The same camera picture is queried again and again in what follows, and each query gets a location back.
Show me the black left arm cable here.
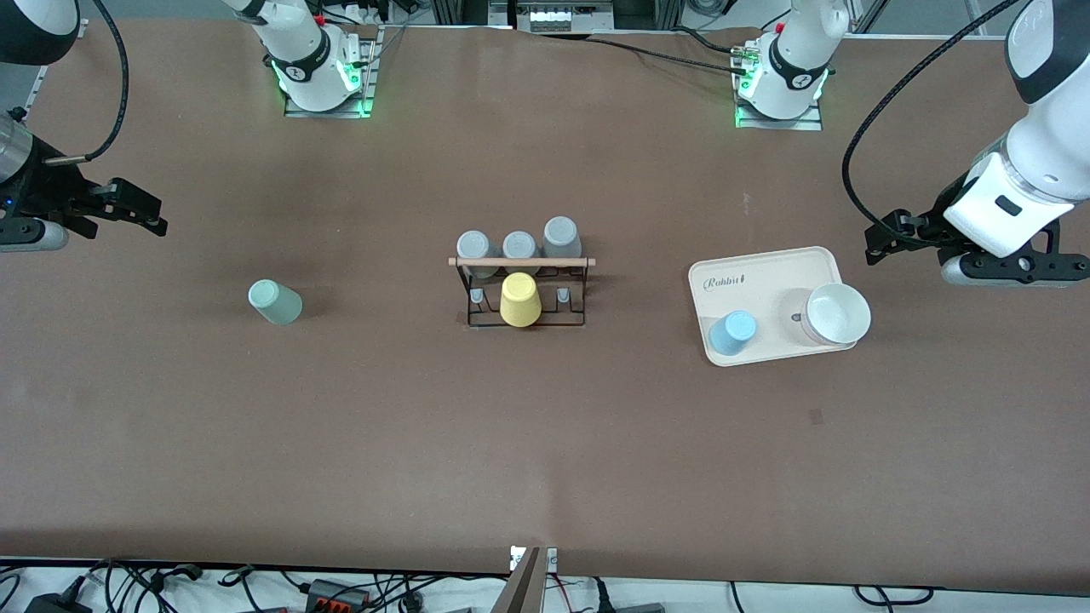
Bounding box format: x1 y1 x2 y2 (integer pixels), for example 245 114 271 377
841 0 1023 235

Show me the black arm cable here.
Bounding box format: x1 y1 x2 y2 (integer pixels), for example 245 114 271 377
43 0 130 164
841 0 1023 235

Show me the black orange connector block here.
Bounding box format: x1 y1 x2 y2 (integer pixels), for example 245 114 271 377
305 579 373 610

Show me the beige Rabbit tray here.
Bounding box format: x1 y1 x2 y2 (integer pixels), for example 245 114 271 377
688 246 861 368

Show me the black floor cable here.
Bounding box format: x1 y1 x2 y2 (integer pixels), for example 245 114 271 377
854 586 934 607

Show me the white mounting bracket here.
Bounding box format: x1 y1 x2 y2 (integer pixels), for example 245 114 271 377
509 546 559 573

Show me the black power adapter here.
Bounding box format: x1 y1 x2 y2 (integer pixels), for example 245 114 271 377
24 592 93 613

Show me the light blue plastic cup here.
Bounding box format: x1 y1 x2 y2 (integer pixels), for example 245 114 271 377
708 310 759 357

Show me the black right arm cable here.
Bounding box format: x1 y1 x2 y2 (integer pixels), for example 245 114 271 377
43 0 130 164

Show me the black wire cup rack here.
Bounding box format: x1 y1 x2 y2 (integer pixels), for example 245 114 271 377
449 255 597 331

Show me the white bowl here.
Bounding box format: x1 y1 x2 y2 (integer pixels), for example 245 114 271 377
779 283 873 347

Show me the grey upright post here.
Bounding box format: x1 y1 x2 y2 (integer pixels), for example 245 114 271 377
492 547 548 613

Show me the white table edge rail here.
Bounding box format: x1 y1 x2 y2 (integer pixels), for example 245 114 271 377
15 68 45 120

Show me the yellow plastic cup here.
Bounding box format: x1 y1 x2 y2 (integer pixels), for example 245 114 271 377
499 272 543 328

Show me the grey electrical box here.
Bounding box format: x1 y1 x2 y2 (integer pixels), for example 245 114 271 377
515 0 616 33

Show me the black table cable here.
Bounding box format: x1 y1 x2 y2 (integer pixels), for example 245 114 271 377
545 31 750 76

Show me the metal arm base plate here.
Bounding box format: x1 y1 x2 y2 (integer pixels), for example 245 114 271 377
734 43 824 131
284 26 377 118

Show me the pale green plastic cup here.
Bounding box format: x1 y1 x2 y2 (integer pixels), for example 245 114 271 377
248 279 304 326

